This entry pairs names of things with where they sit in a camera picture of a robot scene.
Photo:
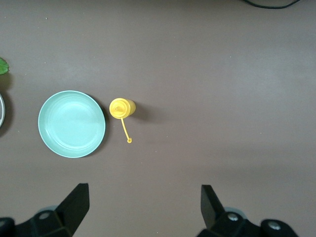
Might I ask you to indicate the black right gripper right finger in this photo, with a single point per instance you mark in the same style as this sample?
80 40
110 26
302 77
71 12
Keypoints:
214 217

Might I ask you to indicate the beige plate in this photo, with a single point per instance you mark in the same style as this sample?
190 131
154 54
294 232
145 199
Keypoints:
1 111

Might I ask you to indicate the green lettuce leaf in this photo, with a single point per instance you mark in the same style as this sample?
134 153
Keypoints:
3 66

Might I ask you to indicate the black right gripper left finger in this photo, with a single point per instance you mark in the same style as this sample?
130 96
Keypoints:
69 212

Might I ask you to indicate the mint green plate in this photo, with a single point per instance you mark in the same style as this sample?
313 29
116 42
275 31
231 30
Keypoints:
71 123

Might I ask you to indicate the yellow squeeze bottle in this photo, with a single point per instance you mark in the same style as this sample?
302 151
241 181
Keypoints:
121 108

